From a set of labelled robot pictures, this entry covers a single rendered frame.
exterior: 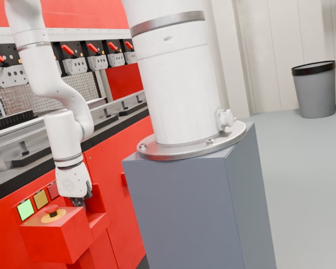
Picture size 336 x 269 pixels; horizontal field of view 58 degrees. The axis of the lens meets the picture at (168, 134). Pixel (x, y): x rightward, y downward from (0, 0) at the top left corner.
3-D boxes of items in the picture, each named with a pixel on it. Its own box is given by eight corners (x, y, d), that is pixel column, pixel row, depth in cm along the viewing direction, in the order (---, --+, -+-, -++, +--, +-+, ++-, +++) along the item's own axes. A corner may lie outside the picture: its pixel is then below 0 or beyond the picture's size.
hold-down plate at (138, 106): (127, 115, 184) (126, 110, 183) (120, 116, 186) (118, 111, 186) (148, 104, 211) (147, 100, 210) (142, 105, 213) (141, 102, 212)
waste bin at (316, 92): (337, 107, 425) (334, 58, 409) (342, 116, 379) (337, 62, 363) (297, 112, 449) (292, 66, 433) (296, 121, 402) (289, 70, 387)
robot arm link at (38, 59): (54, 47, 97) (82, 137, 103) (10, 50, 83) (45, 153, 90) (74, 40, 92) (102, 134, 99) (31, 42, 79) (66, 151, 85)
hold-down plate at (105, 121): (87, 135, 149) (86, 129, 148) (79, 136, 151) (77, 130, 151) (119, 119, 175) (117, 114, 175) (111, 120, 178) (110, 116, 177)
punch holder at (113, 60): (113, 66, 183) (106, 39, 179) (102, 69, 186) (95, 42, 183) (125, 64, 196) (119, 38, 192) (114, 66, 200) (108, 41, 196)
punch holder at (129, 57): (129, 63, 200) (123, 38, 197) (118, 66, 204) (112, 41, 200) (139, 62, 214) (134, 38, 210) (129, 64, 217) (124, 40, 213)
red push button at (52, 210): (55, 221, 85) (51, 210, 85) (44, 221, 87) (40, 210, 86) (64, 214, 89) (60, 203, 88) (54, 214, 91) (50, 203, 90)
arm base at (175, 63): (257, 120, 55) (242, 15, 51) (227, 158, 39) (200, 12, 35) (169, 128, 65) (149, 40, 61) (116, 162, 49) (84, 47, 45)
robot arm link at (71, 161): (46, 159, 90) (48, 168, 91) (70, 159, 87) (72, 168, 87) (64, 149, 97) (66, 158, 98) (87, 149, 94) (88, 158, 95)
